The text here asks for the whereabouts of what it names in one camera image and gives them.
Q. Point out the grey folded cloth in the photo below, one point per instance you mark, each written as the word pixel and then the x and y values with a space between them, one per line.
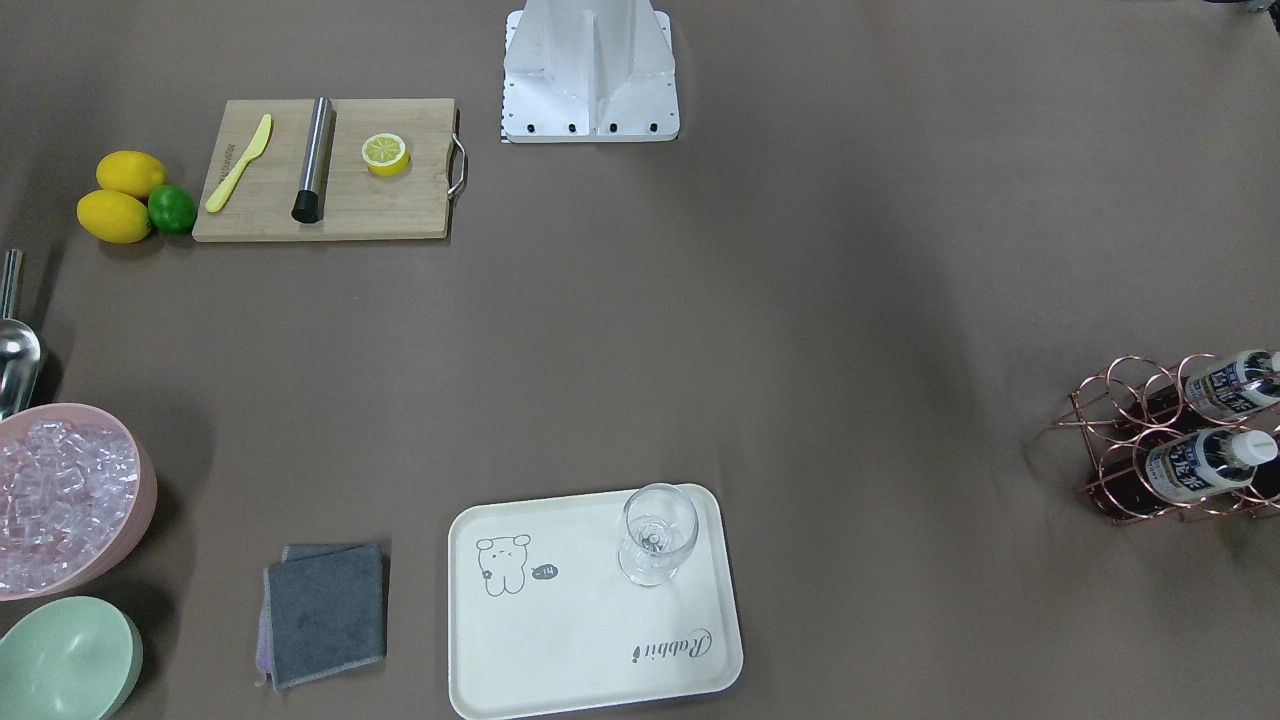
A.
pixel 323 612

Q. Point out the green empty bowl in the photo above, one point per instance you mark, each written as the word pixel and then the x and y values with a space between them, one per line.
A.
pixel 76 658

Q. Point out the green lime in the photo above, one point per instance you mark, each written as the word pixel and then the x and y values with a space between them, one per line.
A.
pixel 171 209

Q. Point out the tea bottle front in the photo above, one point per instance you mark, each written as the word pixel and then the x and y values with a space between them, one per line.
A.
pixel 1159 472

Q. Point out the steel ice scoop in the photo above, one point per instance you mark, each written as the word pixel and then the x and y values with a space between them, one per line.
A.
pixel 22 353

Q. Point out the pink bowl of ice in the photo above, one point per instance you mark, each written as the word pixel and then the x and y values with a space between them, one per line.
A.
pixel 79 492

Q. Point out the clear wine glass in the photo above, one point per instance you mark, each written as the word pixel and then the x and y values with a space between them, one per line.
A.
pixel 659 527

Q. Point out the half lemon slice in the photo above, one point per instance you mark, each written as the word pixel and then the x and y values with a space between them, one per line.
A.
pixel 385 154

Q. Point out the yellow lemon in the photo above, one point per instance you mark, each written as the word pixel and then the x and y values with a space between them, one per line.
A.
pixel 132 172
pixel 113 216

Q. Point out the bamboo cutting board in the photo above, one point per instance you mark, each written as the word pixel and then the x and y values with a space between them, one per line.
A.
pixel 357 204

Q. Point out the yellow plastic knife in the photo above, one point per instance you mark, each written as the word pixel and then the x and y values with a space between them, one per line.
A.
pixel 254 149

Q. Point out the cream rabbit tray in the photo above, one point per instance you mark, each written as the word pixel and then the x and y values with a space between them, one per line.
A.
pixel 542 619

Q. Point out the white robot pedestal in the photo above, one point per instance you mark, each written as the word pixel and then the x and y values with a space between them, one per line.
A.
pixel 589 72

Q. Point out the tea bottle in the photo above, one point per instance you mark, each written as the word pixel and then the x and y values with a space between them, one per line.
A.
pixel 1230 391
pixel 1159 472

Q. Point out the tea bottle middle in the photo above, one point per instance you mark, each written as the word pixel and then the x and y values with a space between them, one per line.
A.
pixel 1230 391

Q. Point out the copper wire bottle basket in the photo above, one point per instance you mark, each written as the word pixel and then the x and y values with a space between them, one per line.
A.
pixel 1097 408

